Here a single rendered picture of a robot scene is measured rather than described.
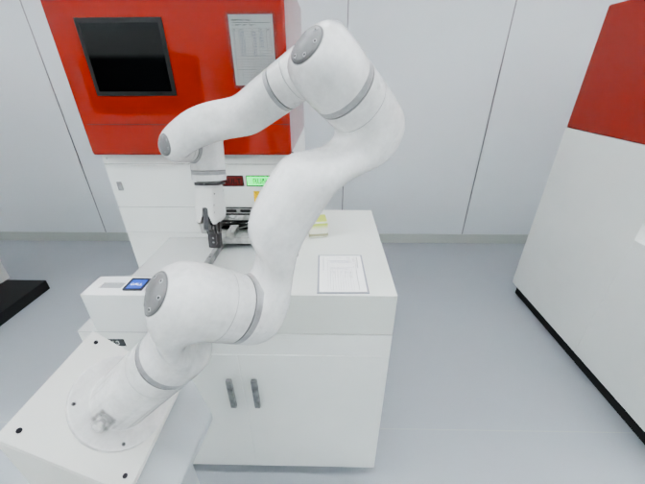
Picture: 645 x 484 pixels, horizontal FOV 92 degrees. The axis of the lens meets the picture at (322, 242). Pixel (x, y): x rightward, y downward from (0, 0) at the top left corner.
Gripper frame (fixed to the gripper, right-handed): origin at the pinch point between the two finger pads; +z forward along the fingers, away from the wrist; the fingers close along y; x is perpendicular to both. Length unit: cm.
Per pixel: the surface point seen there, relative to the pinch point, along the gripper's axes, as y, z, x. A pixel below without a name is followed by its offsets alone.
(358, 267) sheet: -12.6, 12.3, 40.2
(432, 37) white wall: -189, -105, 108
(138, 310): -0.1, 21.5, -24.6
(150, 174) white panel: -57, -13, -47
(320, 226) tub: -31.6, 3.4, 27.5
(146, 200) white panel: -59, -2, -52
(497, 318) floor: -117, 89, 150
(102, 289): -1.4, 15.5, -35.1
